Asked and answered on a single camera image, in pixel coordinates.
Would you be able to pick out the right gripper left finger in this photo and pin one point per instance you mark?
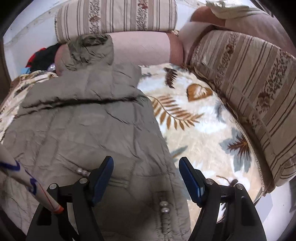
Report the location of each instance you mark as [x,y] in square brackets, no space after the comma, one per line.
[86,193]

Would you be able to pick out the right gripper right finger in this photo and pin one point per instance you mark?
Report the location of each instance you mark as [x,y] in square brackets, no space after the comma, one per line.
[207,195]

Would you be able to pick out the olive quilted puffer jacket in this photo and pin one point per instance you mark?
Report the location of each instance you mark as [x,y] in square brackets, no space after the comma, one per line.
[93,110]

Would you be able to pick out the black and red clothes pile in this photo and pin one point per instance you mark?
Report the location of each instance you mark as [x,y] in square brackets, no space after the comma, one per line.
[42,59]

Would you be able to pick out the leaf pattern fleece blanket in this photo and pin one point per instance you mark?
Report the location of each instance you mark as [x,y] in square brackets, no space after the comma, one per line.
[195,123]

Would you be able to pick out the striped floral side cushion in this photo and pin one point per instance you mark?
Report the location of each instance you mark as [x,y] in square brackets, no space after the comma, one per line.
[257,81]

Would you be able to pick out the pink folded blanket roll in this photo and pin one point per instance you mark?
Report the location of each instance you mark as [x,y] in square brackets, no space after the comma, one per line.
[138,48]

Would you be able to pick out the striped floral back cushion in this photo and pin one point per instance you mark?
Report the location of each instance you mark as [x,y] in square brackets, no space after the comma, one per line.
[78,18]

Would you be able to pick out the cream cloth on blanket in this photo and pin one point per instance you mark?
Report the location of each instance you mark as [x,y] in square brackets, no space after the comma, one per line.
[231,10]

